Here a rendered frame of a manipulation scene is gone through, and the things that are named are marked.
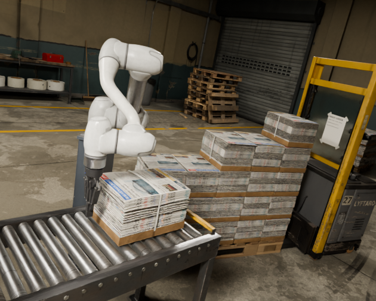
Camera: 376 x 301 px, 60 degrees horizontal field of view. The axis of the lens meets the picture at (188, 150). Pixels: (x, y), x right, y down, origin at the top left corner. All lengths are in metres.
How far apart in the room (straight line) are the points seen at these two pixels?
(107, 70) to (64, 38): 7.24
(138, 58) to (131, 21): 7.95
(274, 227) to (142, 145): 2.08
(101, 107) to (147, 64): 0.60
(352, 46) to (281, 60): 1.92
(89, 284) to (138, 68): 1.03
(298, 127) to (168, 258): 1.76
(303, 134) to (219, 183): 0.85
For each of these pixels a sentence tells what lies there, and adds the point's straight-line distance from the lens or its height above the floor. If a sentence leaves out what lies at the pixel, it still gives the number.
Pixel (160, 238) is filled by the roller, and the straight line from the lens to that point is 1.62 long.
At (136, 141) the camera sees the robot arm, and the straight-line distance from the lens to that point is 1.33.
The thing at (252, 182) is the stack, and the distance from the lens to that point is 2.77.
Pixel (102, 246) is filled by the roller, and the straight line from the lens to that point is 1.53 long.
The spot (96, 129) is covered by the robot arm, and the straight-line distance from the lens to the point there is 1.32.
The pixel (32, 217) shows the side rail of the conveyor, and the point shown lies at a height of 0.80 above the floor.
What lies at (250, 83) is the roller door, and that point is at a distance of 10.49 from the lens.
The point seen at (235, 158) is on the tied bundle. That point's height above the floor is 0.94.
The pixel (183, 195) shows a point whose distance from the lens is 1.59.
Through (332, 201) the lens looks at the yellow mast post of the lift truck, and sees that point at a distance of 3.23.
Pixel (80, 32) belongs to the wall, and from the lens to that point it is 8.99.
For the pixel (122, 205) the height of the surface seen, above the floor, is 1.00.
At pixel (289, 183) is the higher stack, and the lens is 3.04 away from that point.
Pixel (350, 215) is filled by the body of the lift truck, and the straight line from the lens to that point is 3.56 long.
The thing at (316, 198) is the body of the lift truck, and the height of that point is 0.51.
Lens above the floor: 1.66
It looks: 16 degrees down
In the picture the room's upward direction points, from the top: 11 degrees clockwise
